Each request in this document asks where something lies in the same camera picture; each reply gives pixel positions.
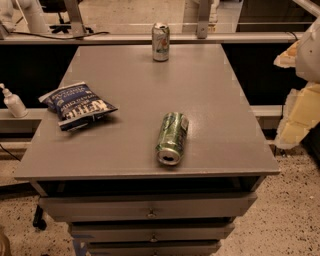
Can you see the grey drawer cabinet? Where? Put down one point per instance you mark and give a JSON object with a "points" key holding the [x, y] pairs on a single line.
{"points": [[106, 182]]}

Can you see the grey metal post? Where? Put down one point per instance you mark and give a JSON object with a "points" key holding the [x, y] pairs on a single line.
{"points": [[203, 18], [77, 26]]}

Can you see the black office chair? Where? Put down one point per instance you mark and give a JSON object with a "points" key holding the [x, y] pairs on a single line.
{"points": [[58, 7]]}

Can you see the green soda can lying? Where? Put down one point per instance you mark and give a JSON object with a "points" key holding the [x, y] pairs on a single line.
{"points": [[172, 138]]}

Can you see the white 7up can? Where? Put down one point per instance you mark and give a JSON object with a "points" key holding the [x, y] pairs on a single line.
{"points": [[160, 41]]}

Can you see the grey metal post right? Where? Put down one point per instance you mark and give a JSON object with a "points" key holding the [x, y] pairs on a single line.
{"points": [[203, 18]]}

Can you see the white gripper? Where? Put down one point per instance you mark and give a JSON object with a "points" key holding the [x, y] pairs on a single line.
{"points": [[310, 55]]}

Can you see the white pump bottle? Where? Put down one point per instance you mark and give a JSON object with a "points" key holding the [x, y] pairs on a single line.
{"points": [[13, 103]]}

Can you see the blue chip bag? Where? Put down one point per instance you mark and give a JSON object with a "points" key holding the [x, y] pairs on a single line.
{"points": [[76, 106]]}

